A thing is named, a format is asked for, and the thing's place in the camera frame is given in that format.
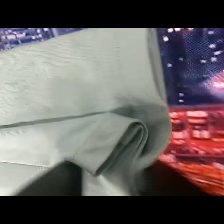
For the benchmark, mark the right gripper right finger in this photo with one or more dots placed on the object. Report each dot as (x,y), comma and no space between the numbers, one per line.
(166,183)

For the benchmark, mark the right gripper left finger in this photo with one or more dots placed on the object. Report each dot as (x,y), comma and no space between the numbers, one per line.
(61,181)

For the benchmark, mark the pale green shirt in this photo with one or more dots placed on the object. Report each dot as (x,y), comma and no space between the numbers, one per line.
(76,83)

